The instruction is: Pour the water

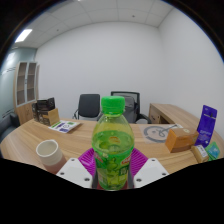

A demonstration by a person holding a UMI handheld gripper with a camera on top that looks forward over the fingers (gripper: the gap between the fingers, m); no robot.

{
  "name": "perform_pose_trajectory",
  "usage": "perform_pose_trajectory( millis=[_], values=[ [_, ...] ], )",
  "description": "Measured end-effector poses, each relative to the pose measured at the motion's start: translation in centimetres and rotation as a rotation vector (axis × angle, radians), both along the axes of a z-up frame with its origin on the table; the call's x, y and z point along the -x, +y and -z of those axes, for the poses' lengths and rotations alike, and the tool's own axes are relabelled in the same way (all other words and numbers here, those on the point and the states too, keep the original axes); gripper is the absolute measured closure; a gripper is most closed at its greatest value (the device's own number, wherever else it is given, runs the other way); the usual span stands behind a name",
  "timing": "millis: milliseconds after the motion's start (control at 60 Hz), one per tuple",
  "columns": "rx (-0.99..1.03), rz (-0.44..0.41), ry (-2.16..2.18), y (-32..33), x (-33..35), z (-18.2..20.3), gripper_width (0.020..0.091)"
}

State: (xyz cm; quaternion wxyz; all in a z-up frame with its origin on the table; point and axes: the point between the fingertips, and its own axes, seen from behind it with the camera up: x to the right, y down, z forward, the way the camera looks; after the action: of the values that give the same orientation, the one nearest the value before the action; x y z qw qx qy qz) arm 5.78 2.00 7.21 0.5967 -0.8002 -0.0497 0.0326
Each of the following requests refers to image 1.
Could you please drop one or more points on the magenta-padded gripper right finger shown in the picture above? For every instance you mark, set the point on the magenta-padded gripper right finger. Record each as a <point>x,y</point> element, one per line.
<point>151,170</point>

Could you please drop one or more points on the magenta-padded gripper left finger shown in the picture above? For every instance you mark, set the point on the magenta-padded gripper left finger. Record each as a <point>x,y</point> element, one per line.
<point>75,171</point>

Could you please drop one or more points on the green drink bottle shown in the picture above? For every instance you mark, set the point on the green drink bottle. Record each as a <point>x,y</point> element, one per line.
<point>112,150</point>

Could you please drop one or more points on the white and brown cup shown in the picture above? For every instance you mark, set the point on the white and brown cup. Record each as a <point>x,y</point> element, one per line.
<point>50,156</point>

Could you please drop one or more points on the orange box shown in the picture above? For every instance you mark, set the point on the orange box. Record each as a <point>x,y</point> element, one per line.
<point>180,141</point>

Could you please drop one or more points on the printed leaflet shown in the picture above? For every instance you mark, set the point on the printed leaflet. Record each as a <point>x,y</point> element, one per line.
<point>65,126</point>

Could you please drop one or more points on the small tan box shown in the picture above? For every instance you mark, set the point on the small tan box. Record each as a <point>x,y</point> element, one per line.
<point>200,154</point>

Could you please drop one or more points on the brown cardboard box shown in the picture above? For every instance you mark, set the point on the brown cardboard box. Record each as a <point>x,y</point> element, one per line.
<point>51,117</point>

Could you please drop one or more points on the wooden side desk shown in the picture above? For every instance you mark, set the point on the wooden side desk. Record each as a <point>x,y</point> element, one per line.
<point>170,113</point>

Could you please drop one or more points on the green cloth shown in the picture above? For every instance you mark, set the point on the green cloth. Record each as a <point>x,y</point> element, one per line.
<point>215,151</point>

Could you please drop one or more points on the black office chair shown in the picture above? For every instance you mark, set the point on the black office chair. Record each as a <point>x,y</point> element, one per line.
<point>88,105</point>

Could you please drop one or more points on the purple pouch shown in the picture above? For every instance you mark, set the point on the purple pouch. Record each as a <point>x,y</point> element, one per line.
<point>206,125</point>

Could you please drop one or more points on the black carton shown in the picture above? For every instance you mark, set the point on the black carton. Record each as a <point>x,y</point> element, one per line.
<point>41,106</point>

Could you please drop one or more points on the mesh-back office chair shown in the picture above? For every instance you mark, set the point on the mesh-back office chair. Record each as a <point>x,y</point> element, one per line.
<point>135,95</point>

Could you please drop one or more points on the dark armchair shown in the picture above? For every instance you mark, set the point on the dark armchair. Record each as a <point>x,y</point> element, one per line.
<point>7,125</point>

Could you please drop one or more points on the wooden shelf cabinet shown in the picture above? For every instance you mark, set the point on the wooden shelf cabinet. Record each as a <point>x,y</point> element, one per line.
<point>26,93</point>

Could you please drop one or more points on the long ceiling light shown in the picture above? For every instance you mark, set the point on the long ceiling light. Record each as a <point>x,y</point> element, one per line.
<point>23,35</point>

